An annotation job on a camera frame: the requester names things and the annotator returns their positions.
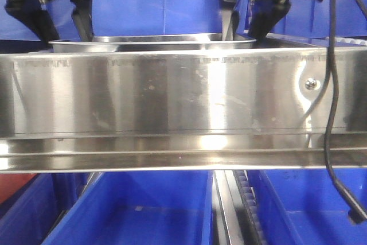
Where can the roller track rail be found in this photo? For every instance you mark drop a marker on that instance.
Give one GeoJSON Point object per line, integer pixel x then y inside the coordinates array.
{"type": "Point", "coordinates": [234, 209]}

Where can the rail screw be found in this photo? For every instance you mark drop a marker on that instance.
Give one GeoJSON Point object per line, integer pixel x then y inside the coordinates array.
{"type": "Point", "coordinates": [312, 84]}

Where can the red bin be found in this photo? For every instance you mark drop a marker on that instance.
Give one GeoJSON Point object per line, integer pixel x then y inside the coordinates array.
{"type": "Point", "coordinates": [10, 183]}

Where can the silver tray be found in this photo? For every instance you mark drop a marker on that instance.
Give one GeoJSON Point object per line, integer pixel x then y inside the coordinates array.
{"type": "Point", "coordinates": [196, 41]}

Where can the lower right blue bin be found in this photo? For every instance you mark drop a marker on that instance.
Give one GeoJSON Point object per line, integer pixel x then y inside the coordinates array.
{"type": "Point", "coordinates": [301, 206]}

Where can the lower left blue bin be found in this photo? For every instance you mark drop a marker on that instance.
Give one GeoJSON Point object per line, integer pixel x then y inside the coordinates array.
{"type": "Point", "coordinates": [28, 216]}

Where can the upper middle blue bin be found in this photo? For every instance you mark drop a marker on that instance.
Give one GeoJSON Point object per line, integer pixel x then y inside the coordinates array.
{"type": "Point", "coordinates": [155, 17]}

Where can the steel shelf front rail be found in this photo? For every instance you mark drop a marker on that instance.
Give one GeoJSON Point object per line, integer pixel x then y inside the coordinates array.
{"type": "Point", "coordinates": [190, 109]}

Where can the lower middle blue bin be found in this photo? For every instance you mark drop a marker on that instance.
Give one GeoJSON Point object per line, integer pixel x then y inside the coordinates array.
{"type": "Point", "coordinates": [156, 207]}

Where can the upper right blue bin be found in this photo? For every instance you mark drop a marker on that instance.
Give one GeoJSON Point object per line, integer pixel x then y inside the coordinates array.
{"type": "Point", "coordinates": [310, 18]}

